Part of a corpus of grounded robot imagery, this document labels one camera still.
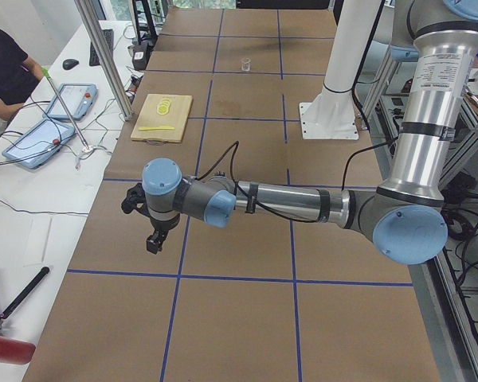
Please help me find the aluminium frame post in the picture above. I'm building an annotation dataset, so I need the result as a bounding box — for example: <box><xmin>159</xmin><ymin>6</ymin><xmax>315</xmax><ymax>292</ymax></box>
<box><xmin>74</xmin><ymin>0</ymin><xmax>133</xmax><ymax>121</ymax></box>

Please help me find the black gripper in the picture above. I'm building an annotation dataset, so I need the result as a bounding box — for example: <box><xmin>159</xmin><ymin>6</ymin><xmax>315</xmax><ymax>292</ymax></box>
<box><xmin>121</xmin><ymin>183</ymin><xmax>151</xmax><ymax>217</ymax></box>

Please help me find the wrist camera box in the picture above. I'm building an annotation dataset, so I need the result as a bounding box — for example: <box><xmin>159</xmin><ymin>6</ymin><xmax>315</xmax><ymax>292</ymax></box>
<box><xmin>146</xmin><ymin>228</ymin><xmax>169</xmax><ymax>255</ymax></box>

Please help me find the far teach pendant tablet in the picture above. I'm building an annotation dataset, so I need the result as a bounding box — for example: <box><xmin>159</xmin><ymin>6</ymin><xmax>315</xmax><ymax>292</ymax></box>
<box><xmin>45</xmin><ymin>83</ymin><xmax>97</xmax><ymax>123</ymax></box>

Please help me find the green handled reacher grabber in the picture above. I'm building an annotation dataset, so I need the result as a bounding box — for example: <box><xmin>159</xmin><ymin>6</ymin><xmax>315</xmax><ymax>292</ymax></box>
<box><xmin>41</xmin><ymin>67</ymin><xmax>95</xmax><ymax>154</ymax></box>

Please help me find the near teach pendant tablet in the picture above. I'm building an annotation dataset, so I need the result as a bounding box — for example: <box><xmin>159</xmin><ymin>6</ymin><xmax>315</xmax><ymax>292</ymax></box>
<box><xmin>2</xmin><ymin>118</ymin><xmax>75</xmax><ymax>170</ymax></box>

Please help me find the black keyboard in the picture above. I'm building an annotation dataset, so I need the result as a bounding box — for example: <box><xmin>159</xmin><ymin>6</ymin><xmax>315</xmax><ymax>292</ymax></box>
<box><xmin>88</xmin><ymin>28</ymin><xmax>116</xmax><ymax>68</ymax></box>

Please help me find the person in black shirt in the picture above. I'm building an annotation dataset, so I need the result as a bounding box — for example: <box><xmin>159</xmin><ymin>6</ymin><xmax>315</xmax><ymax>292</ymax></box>
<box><xmin>0</xmin><ymin>29</ymin><xmax>45</xmax><ymax>121</ymax></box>

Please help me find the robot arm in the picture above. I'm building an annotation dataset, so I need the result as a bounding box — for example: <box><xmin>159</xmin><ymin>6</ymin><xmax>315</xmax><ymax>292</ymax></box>
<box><xmin>121</xmin><ymin>1</ymin><xmax>478</xmax><ymax>264</ymax></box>

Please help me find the black computer mouse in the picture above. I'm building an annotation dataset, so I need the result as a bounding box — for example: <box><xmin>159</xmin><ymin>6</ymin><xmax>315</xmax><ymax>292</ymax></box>
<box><xmin>62</xmin><ymin>58</ymin><xmax>80</xmax><ymax>71</ymax></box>

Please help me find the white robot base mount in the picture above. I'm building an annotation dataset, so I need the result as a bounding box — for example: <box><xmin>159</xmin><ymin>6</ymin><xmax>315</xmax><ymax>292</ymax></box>
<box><xmin>300</xmin><ymin>0</ymin><xmax>384</xmax><ymax>140</ymax></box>

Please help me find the bamboo cutting board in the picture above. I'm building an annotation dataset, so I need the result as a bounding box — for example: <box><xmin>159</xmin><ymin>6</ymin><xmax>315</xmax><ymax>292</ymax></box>
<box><xmin>131</xmin><ymin>93</ymin><xmax>193</xmax><ymax>143</ymax></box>

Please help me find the clear glass measuring cup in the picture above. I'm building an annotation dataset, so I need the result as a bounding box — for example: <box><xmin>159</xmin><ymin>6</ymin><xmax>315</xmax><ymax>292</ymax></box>
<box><xmin>241</xmin><ymin>57</ymin><xmax>251</xmax><ymax>72</ymax></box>

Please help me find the teach pendant tablet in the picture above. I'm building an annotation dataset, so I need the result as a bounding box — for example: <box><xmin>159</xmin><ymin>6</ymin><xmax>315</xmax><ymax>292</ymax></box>
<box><xmin>2</xmin><ymin>118</ymin><xmax>75</xmax><ymax>170</ymax></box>
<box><xmin>45</xmin><ymin>83</ymin><xmax>97</xmax><ymax>123</ymax></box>

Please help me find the red cylinder bottle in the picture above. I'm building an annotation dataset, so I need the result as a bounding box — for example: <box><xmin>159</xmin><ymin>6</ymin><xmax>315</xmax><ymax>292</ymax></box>
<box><xmin>0</xmin><ymin>336</ymin><xmax>36</xmax><ymax>365</ymax></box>

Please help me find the yellow plastic knife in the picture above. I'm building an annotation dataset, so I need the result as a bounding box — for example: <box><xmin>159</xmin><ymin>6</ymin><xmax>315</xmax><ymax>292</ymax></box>
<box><xmin>138</xmin><ymin>125</ymin><xmax>175</xmax><ymax>131</ymax></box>

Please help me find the aluminium side rack frame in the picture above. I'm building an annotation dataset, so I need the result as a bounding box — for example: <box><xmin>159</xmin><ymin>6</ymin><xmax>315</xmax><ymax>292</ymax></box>
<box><xmin>376</xmin><ymin>55</ymin><xmax>478</xmax><ymax>382</ymax></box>

